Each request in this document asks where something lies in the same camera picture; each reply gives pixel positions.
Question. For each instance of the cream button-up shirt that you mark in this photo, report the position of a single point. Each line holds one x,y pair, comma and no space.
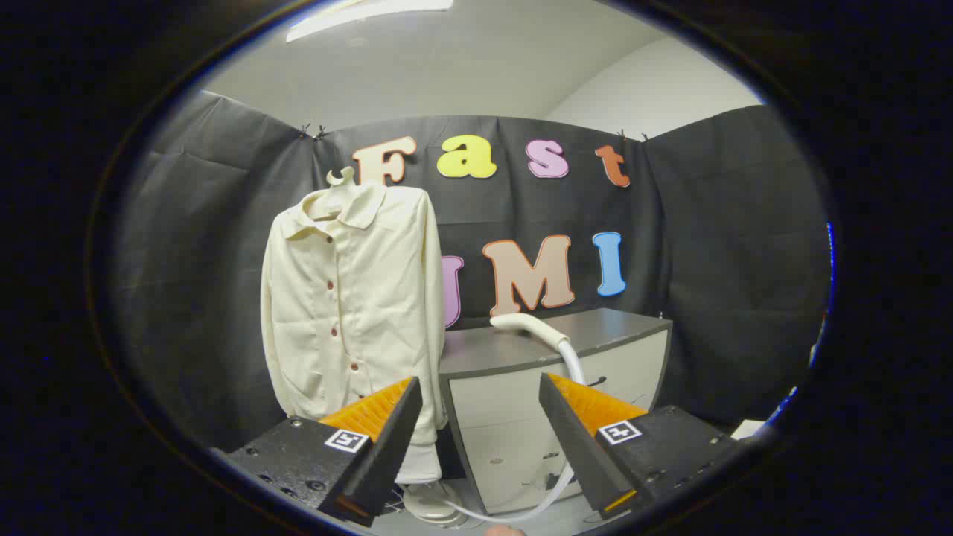
372,298

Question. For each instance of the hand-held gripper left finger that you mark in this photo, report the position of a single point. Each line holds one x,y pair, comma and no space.
391,439

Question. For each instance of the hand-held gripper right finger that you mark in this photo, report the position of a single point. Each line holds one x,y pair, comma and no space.
577,439

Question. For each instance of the white garment steamer base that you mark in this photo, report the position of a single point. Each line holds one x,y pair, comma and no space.
432,502

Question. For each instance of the grey-topped white cabinet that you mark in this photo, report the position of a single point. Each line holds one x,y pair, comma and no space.
488,417

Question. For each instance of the cream plastic clothes hanger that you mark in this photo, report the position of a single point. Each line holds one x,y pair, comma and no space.
341,195

